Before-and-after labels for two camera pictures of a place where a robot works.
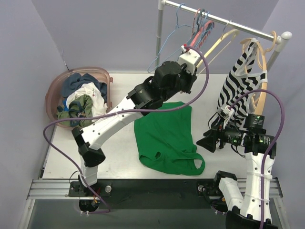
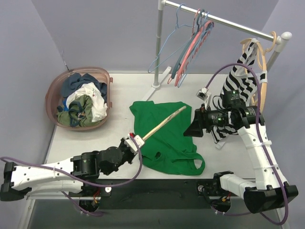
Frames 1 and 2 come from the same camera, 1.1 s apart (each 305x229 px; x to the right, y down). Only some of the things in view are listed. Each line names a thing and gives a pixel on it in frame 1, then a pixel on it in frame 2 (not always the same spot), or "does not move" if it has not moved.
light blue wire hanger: (177, 26) does not move
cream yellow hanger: (236, 33) to (172, 117)
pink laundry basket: (54, 91) does not move
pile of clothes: (84, 96) does not move
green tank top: (165, 140) does not move
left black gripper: (188, 79) to (125, 148)
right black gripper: (219, 137) to (200, 122)
